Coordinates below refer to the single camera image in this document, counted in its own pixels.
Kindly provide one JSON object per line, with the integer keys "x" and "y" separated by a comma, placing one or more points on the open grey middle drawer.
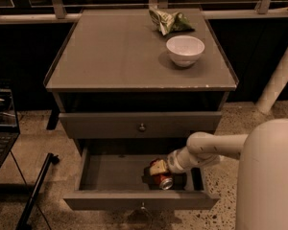
{"x": 115, "y": 176}

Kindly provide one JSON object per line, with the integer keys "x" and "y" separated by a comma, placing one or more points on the white ceramic bowl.
{"x": 184, "y": 50}

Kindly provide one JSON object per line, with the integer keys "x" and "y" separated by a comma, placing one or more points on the red coke can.
{"x": 164, "y": 181}

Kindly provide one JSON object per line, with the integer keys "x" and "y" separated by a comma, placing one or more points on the black stand pole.
{"x": 33, "y": 194}

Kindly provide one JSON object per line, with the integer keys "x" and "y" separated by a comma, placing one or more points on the green chip bag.
{"x": 168, "y": 23}

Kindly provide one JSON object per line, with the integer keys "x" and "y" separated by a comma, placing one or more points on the white diagonal pole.
{"x": 275, "y": 85}

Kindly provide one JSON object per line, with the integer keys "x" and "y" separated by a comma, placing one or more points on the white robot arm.
{"x": 262, "y": 186}

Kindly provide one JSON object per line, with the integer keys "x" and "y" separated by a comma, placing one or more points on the metal railing frame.
{"x": 144, "y": 7}

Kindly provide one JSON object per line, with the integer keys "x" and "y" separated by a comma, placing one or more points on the grey top drawer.
{"x": 138, "y": 124}

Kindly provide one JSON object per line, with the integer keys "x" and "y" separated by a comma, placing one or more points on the black laptop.
{"x": 9, "y": 126}

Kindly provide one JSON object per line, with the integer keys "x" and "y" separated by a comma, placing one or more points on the grey drawer cabinet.
{"x": 116, "y": 61}

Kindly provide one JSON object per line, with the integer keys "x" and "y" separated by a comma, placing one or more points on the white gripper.
{"x": 173, "y": 164}

